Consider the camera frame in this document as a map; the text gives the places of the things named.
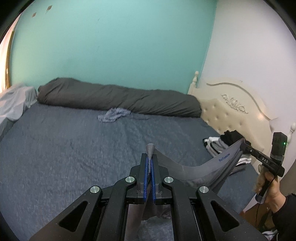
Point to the wooden window frame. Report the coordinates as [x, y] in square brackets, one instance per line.
[9, 60]

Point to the light grey blanket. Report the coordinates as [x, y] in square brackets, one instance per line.
[13, 102]

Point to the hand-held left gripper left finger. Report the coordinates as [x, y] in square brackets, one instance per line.
[145, 180]

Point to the cream tufted headboard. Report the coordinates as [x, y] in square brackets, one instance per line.
[231, 115]

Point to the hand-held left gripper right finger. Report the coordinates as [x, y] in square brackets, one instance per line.
[153, 183]

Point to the crumpled blue-grey garment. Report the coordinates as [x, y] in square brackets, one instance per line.
[113, 115]

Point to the bed with blue sheet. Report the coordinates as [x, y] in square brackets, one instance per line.
[69, 143]

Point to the pink curtain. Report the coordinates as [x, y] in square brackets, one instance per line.
[4, 58]

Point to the grey pants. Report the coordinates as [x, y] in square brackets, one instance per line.
[208, 169]

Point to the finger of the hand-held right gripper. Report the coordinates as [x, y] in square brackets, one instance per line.
[246, 147]

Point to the person's right forearm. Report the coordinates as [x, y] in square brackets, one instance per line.
[286, 220]

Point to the person's right hand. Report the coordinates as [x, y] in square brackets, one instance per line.
[275, 192]

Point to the dark grey rolled duvet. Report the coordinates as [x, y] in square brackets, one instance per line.
[120, 97]

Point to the stack of grey-white clothes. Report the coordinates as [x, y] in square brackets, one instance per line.
[215, 146]

